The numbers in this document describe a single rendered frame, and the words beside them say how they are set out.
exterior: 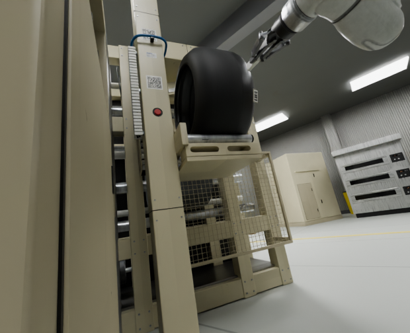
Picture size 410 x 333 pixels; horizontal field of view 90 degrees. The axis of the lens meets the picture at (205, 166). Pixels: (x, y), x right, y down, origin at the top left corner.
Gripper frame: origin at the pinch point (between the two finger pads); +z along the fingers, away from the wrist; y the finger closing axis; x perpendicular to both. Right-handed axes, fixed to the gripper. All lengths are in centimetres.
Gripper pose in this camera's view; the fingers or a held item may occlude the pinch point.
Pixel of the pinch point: (252, 62)
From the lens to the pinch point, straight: 92.0
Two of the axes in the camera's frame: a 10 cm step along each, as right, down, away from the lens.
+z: -3.6, 1.6, 9.2
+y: -9.3, 0.5, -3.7
